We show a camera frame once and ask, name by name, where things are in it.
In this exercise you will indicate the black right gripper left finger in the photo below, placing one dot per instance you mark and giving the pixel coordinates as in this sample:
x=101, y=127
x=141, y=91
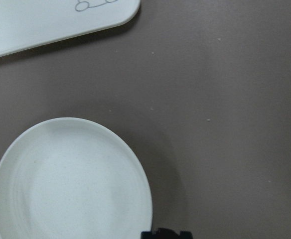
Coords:
x=148, y=235

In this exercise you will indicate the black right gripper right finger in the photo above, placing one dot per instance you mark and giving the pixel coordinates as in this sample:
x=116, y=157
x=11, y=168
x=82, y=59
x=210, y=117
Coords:
x=185, y=235

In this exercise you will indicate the dark cherry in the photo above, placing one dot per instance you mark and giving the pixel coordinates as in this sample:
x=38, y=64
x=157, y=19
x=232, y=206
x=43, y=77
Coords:
x=163, y=233

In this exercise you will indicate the cream round plate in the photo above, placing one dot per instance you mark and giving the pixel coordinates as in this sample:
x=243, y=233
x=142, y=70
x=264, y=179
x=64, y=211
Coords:
x=71, y=178

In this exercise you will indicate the cream rabbit tray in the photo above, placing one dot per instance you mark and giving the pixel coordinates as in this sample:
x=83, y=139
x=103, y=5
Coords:
x=25, y=24

